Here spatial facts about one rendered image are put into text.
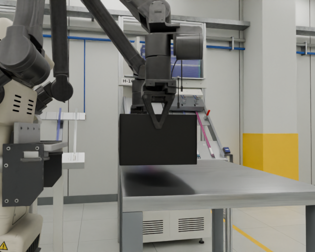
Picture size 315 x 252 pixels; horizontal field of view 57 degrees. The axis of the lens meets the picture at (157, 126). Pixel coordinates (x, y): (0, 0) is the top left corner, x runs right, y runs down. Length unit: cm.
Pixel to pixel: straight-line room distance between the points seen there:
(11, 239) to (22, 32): 52
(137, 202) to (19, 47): 41
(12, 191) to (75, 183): 313
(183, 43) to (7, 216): 63
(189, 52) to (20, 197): 55
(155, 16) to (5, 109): 45
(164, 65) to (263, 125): 341
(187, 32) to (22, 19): 38
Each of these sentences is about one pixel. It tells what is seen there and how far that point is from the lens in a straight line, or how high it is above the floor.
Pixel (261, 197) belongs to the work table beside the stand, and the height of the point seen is 79.
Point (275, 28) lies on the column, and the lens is 431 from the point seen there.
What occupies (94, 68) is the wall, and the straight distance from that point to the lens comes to 398.
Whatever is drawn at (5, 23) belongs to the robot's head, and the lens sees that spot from 92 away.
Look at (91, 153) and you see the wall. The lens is 390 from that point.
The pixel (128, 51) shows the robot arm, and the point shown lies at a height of 123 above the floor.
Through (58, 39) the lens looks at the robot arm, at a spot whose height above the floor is 125.
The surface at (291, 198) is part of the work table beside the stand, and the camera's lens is 69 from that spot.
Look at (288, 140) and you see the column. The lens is 418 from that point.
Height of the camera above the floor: 93
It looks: 1 degrees up
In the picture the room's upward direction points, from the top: straight up
